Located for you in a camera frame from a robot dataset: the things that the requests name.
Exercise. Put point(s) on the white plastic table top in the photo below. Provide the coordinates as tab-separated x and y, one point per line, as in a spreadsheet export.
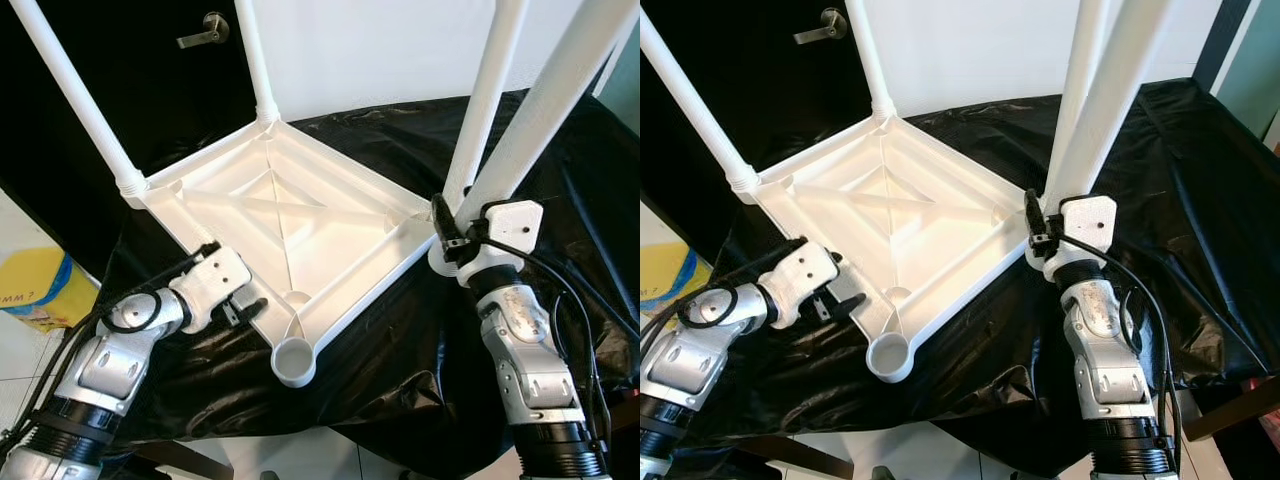
280	230
890	220

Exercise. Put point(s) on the white plastic table leg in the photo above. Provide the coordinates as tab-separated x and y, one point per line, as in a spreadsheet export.
485	100
257	60
1075	100
80	100
1110	110
550	100
870	60
700	110

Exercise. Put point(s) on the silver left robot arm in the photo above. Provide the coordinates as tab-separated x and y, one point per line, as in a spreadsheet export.
700	360
110	365

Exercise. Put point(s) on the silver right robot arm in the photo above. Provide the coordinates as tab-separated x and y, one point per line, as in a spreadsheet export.
1105	370
530	370

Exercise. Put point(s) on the black shiny tablecloth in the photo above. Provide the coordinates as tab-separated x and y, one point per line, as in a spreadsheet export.
1180	250
400	380

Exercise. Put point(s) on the brown wooden table brace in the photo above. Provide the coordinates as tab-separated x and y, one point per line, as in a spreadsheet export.
1230	410
790	458
170	460

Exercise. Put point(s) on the yellow bag with blue band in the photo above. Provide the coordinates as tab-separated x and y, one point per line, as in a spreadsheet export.
665	280
40	275

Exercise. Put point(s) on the black door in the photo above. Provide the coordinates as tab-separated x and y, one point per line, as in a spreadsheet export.
150	100
780	100

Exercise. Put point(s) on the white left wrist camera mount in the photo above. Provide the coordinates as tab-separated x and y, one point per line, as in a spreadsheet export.
215	275
800	270

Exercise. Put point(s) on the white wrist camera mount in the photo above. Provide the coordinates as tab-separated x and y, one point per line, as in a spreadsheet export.
215	275
1090	220
800	270
515	222

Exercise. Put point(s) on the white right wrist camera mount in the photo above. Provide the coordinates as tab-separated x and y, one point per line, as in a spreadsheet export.
1090	220
515	222

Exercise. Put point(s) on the dark grey door frame post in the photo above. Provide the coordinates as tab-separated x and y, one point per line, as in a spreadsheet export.
1225	40
620	60

